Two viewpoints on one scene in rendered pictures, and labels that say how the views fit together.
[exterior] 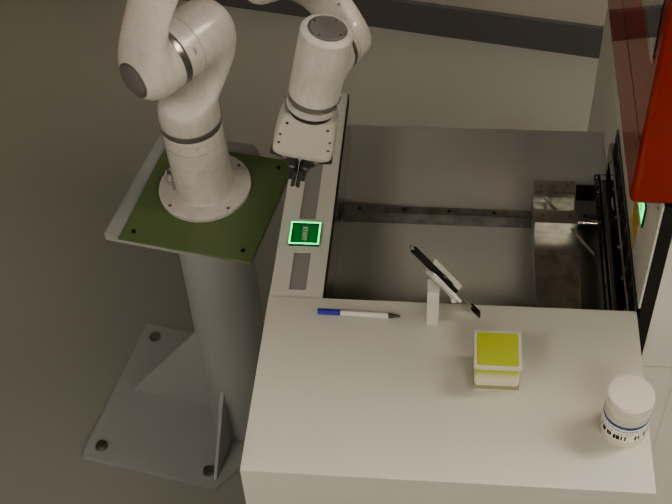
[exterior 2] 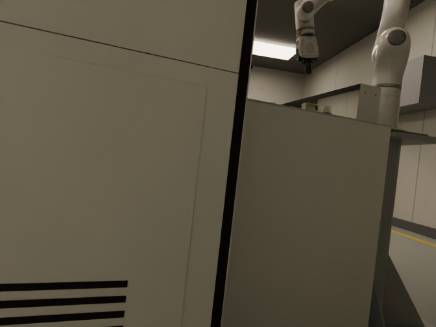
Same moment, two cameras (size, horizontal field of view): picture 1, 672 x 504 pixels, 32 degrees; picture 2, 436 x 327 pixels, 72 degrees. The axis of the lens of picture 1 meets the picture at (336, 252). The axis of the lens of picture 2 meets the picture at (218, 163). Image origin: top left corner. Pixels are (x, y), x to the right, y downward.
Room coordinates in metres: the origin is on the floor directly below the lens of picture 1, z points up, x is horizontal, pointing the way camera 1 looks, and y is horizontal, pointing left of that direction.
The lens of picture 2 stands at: (2.56, -0.93, 0.64)
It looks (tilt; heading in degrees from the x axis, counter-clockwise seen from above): 1 degrees down; 153
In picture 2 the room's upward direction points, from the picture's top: 6 degrees clockwise
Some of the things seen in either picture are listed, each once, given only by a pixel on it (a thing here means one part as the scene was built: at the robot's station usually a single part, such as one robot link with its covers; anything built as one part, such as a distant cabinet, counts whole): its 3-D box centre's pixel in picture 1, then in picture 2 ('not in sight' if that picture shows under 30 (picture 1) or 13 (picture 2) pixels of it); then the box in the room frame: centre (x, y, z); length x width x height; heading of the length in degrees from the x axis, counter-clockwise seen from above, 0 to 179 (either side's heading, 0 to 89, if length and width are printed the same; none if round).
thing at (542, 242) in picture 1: (555, 262); not in sight; (1.43, -0.41, 0.87); 0.36 x 0.08 x 0.03; 172
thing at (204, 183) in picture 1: (198, 156); (383, 111); (1.72, 0.26, 0.92); 0.19 x 0.19 x 0.18
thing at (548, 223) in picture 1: (555, 221); not in sight; (1.51, -0.42, 0.89); 0.08 x 0.03 x 0.03; 82
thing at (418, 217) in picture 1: (470, 217); not in sight; (1.59, -0.27, 0.84); 0.50 x 0.02 x 0.03; 82
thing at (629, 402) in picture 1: (626, 411); not in sight; (1.00, -0.43, 1.01); 0.07 x 0.07 x 0.10
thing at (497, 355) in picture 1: (496, 361); not in sight; (1.11, -0.24, 1.00); 0.07 x 0.07 x 0.07; 83
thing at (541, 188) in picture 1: (553, 191); not in sight; (1.59, -0.43, 0.89); 0.08 x 0.03 x 0.03; 82
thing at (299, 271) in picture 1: (313, 212); (318, 113); (1.58, 0.04, 0.89); 0.55 x 0.09 x 0.14; 172
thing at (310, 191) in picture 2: not in sight; (239, 214); (1.40, -0.20, 0.41); 0.96 x 0.64 x 0.82; 172
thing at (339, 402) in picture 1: (446, 412); not in sight; (1.10, -0.17, 0.89); 0.62 x 0.35 x 0.14; 82
